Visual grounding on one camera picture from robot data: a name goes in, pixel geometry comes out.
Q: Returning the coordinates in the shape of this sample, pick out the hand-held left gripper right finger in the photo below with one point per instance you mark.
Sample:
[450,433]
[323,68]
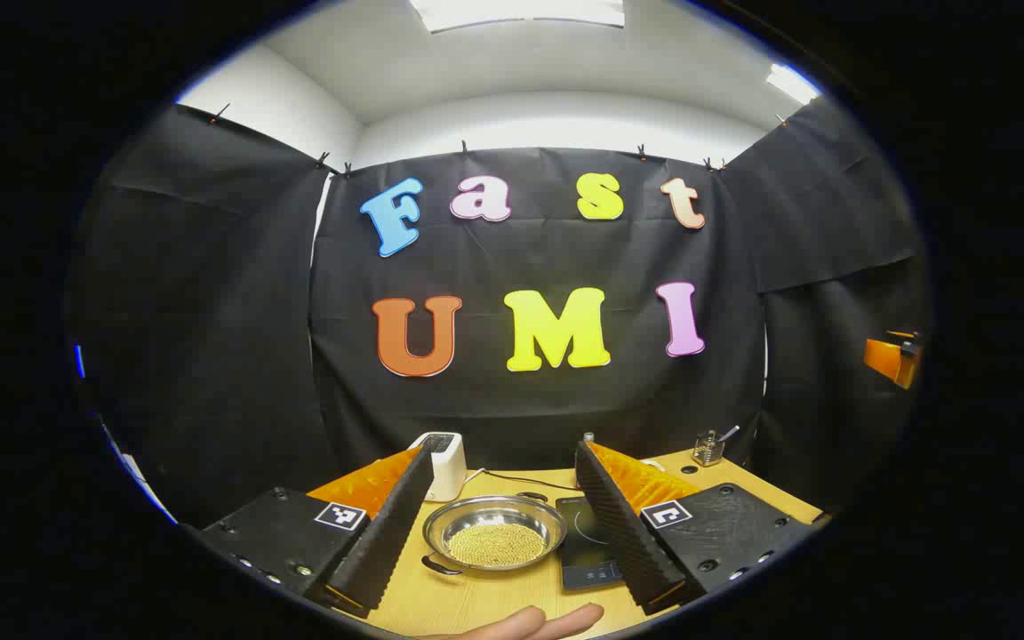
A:
[623,533]

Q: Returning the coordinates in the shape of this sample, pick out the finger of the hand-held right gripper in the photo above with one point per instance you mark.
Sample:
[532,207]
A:
[887,358]

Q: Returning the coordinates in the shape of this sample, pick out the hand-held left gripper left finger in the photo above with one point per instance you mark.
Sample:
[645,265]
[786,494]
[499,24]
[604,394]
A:
[388,533]

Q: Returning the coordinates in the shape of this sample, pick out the black induction cooktop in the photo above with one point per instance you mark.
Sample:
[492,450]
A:
[579,544]

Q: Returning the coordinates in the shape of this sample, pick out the stainless steel pot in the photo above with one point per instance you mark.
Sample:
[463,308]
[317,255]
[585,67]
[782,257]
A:
[476,513]

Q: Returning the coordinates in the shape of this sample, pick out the pile of yellow soybeans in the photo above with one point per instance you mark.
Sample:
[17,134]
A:
[496,544]

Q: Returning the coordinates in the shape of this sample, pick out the white toaster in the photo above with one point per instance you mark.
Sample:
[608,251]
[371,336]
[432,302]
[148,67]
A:
[448,471]

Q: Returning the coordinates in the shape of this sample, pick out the metal spoon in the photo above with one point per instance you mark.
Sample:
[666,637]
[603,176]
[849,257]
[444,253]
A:
[729,433]

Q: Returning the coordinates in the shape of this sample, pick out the small ceiling light panel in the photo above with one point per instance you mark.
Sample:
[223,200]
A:
[792,84]

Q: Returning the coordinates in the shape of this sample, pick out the large ceiling light panel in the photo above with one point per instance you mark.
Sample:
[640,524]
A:
[521,11]

